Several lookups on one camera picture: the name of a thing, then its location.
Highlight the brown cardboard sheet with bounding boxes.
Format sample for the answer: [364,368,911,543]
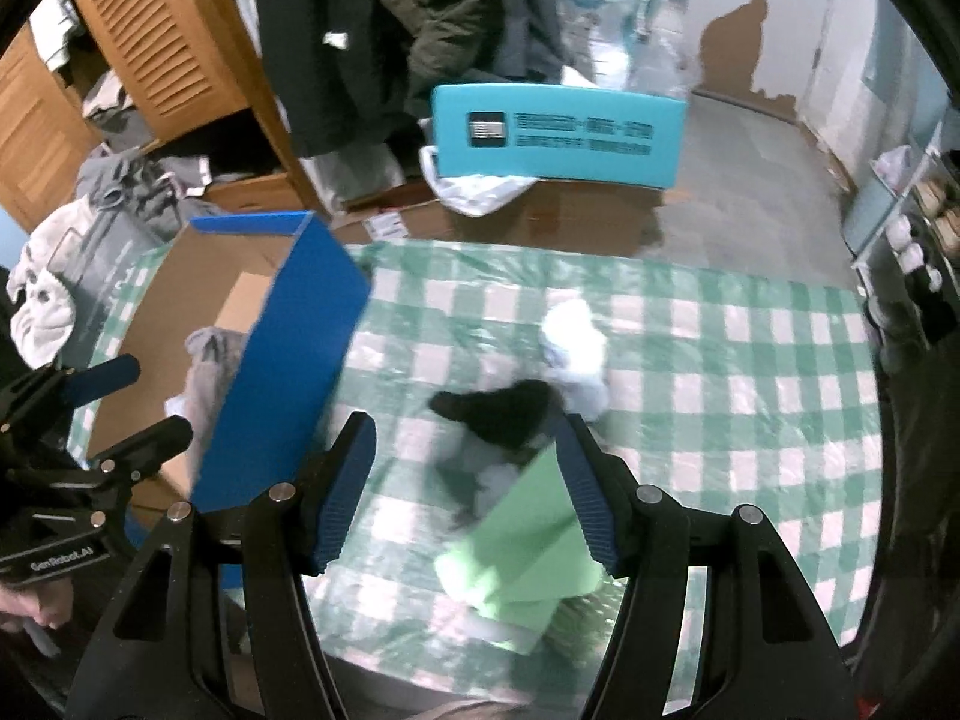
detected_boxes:
[330,178,667,250]

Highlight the white fluffy towel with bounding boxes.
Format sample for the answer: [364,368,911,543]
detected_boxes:
[6,199,107,370]

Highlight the pile of grey clothes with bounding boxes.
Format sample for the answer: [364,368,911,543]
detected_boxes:
[73,73,230,242]

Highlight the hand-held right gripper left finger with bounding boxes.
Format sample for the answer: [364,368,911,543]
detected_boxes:
[71,412,377,720]

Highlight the green cloth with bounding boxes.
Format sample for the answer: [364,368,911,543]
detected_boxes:
[435,444,608,655]

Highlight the teal printed box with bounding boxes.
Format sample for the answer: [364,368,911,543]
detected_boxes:
[431,82,689,191]

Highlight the small white plastic bottle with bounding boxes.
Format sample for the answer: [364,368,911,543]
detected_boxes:
[538,298,610,422]

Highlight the storage shelf with bottles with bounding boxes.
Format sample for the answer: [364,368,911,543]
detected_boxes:
[840,86,960,365]

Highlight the person's left hand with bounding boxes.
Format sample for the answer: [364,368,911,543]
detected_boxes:
[0,581,72,635]

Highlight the hanging dark coats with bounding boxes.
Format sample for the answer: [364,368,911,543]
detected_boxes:
[246,0,575,160]

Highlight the grey cloth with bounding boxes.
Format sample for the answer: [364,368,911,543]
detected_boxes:
[166,326,248,470]

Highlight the wooden louvred wardrobe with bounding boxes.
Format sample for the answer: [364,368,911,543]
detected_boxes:
[0,0,323,235]

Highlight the black and grey sock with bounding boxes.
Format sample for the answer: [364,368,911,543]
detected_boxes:
[429,379,560,522]

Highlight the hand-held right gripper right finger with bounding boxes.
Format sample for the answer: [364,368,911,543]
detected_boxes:
[559,412,860,720]

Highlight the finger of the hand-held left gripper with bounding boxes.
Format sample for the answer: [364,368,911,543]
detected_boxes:
[94,415,194,482]
[45,355,143,410]

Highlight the green checkered tablecloth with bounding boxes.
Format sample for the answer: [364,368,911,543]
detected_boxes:
[75,240,887,713]

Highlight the dark grey carton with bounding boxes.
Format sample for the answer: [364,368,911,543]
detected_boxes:
[45,202,177,380]

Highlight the white plastic bag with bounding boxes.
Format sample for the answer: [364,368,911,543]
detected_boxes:
[418,141,542,220]

